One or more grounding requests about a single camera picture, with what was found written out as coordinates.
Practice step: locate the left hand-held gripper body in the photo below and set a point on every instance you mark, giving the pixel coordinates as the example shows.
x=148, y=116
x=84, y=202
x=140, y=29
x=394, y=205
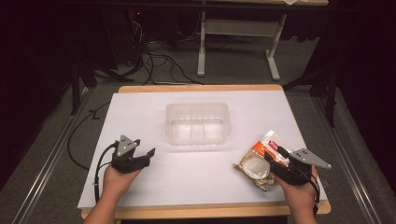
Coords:
x=126, y=161

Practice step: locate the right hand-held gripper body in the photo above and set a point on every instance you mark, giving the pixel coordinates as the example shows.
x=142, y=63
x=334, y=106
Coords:
x=294, y=174

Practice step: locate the clear bread packet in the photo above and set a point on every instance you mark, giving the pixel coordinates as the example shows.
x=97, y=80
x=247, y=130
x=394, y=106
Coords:
x=257, y=168

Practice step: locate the person's right hand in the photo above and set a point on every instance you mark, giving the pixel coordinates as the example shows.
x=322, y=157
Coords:
x=300, y=194

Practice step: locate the person's left hand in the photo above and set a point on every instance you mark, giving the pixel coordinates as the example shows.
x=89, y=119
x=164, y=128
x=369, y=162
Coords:
x=116, y=182

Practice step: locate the white table sheet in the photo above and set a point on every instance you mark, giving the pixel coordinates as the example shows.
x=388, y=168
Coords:
x=199, y=174

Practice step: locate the clear plastic container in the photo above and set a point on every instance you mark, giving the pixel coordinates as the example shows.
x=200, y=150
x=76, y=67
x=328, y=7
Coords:
x=197, y=124

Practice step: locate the black metal stand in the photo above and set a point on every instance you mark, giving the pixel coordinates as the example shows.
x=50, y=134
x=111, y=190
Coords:
x=81, y=77
x=327, y=87

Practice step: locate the wooden table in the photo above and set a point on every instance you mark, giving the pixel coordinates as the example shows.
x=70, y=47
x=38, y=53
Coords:
x=199, y=88

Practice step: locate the metal floor rail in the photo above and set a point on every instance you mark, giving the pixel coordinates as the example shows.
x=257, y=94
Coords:
x=345, y=161
x=46, y=168

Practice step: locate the white metal desk frame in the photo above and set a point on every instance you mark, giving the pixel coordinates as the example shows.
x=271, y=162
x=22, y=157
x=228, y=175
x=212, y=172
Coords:
x=239, y=29

